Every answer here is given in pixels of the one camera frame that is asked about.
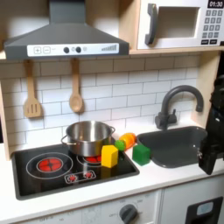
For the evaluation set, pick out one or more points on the green block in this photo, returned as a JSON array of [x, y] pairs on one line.
[[141, 156]]

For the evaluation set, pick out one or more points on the orange toy carrot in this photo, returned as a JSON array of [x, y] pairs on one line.
[[128, 139]]

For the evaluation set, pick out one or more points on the yellow house-shaped block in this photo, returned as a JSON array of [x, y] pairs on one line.
[[109, 157]]

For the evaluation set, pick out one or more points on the dark grey sink basin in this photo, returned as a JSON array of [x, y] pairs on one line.
[[172, 148]]

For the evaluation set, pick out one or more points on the black appliance door panel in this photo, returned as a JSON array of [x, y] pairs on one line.
[[204, 217]]

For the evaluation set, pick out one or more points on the dark grey tap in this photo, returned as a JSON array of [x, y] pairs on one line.
[[180, 89]]

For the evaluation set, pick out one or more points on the grey oven knob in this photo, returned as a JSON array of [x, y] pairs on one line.
[[128, 214]]

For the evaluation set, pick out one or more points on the white toy microwave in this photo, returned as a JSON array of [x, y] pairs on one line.
[[175, 42]]

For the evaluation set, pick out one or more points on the steel pot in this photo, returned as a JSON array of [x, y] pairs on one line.
[[87, 145]]

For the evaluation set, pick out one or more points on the white oven control panel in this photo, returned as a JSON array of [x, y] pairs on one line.
[[96, 213]]

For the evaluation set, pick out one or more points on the wooden spoon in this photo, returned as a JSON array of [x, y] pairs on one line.
[[76, 102]]

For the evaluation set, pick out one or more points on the black stove cooktop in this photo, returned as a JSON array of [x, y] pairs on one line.
[[35, 183]]

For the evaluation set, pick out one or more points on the wooden slotted spatula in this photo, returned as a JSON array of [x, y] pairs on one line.
[[32, 108]]

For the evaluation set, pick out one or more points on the grey range hood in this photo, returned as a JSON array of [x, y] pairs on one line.
[[67, 35]]

